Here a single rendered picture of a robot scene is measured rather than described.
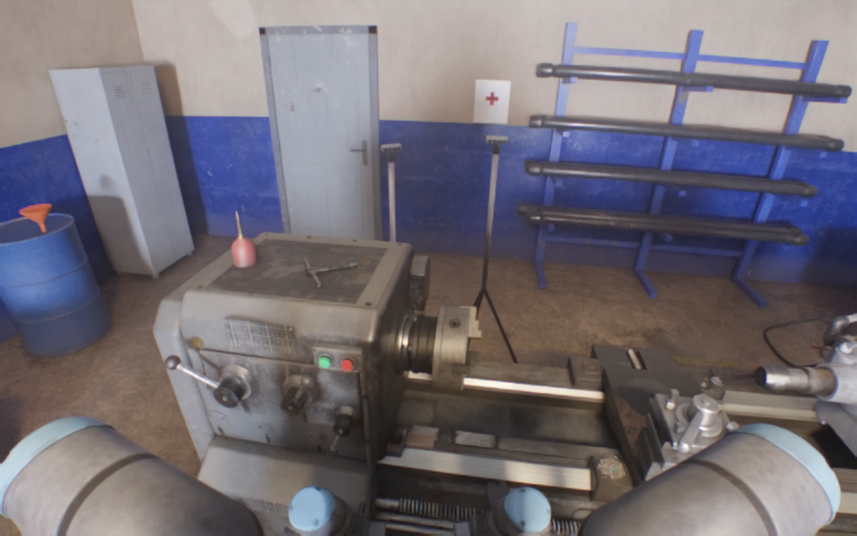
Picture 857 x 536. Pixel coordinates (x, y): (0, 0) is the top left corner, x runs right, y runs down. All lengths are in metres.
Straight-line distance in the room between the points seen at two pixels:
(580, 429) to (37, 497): 1.49
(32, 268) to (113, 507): 3.20
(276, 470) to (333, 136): 3.44
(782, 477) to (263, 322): 0.99
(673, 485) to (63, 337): 3.72
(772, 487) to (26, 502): 0.69
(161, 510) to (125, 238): 4.20
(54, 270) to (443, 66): 3.36
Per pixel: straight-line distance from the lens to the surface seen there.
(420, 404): 1.66
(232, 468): 1.46
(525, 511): 1.00
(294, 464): 1.38
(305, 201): 4.64
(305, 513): 1.00
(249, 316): 1.15
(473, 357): 1.25
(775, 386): 1.57
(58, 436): 0.56
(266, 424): 1.36
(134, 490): 0.47
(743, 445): 0.55
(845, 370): 1.68
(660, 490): 0.49
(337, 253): 1.33
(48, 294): 3.69
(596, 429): 1.69
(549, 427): 1.64
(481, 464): 1.34
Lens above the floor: 1.90
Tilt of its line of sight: 27 degrees down
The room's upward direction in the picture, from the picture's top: 1 degrees clockwise
